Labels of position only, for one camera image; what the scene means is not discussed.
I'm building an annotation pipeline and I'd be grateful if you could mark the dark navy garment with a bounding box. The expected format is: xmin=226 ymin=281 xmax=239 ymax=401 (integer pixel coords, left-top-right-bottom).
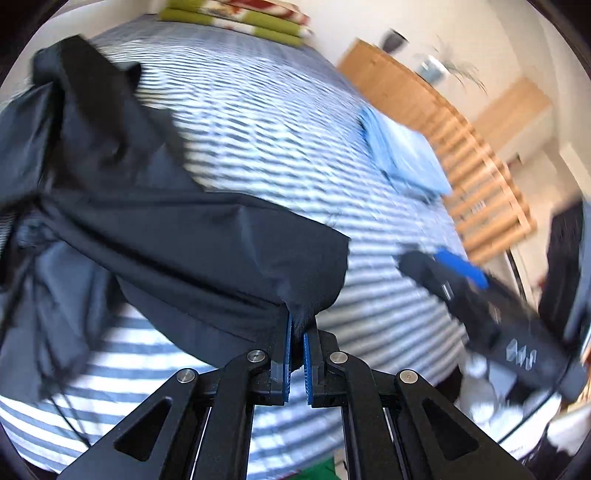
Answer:
xmin=1 ymin=36 xmax=349 ymax=402

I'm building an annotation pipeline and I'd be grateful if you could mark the folded green red blanket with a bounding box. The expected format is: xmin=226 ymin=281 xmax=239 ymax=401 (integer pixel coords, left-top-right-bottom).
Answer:
xmin=159 ymin=0 xmax=312 ymax=47

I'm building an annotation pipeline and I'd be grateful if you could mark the blue white striped bedspread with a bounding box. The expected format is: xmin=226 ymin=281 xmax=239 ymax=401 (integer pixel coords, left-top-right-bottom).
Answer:
xmin=1 ymin=16 xmax=465 ymax=474

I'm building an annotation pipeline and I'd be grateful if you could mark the dark round vase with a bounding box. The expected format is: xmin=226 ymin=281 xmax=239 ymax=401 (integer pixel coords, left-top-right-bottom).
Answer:
xmin=380 ymin=29 xmax=408 ymax=55

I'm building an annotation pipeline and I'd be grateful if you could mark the folded light blue cloth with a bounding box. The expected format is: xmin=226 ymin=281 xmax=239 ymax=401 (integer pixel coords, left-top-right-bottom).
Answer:
xmin=360 ymin=106 xmax=452 ymax=201

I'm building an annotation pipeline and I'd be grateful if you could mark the potted plant in blue pot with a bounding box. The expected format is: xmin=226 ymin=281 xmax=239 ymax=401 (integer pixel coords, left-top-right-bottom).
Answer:
xmin=415 ymin=41 xmax=488 ymax=95

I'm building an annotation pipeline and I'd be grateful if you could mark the wooden slatted bed frame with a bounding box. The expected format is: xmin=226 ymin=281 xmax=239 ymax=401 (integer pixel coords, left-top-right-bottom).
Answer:
xmin=338 ymin=39 xmax=537 ymax=266

